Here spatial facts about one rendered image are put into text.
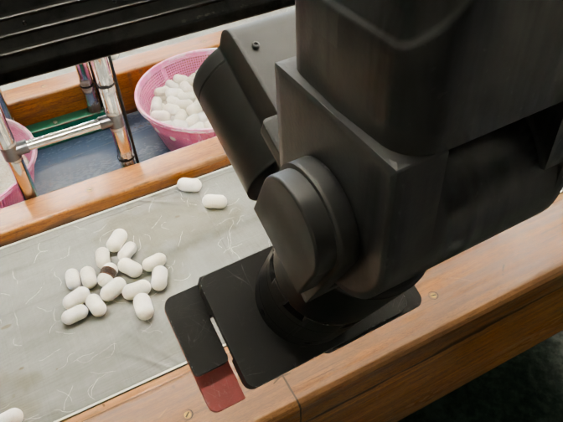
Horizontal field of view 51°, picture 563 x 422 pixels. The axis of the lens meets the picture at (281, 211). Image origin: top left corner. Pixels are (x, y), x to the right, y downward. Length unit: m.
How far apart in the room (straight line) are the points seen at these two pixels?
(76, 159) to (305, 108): 0.99
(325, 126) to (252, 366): 0.18
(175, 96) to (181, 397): 0.63
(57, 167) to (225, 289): 0.83
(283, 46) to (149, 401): 0.49
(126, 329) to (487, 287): 0.44
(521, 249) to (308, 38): 0.68
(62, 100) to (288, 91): 1.02
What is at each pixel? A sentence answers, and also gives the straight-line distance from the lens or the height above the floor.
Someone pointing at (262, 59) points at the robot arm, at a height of 1.22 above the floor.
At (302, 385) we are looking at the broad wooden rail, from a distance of 0.66.
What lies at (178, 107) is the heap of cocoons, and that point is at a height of 0.74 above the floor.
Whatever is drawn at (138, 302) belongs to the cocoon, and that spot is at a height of 0.76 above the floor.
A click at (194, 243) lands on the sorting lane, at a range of 0.83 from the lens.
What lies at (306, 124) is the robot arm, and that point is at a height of 1.24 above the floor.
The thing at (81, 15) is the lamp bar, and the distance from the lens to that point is 0.63.
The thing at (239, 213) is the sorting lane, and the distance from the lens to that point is 0.86.
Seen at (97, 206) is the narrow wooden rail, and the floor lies 0.75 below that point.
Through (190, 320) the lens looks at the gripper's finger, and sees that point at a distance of 0.34.
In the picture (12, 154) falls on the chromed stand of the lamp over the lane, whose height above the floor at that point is 0.84.
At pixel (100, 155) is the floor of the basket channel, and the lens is 1.13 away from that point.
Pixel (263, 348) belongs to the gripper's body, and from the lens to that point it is 0.32.
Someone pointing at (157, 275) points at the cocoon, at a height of 0.76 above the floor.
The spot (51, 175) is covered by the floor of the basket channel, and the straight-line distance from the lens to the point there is 1.12.
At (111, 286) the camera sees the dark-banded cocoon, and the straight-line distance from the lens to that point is 0.78.
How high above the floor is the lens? 1.34
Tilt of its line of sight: 44 degrees down
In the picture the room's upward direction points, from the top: 3 degrees counter-clockwise
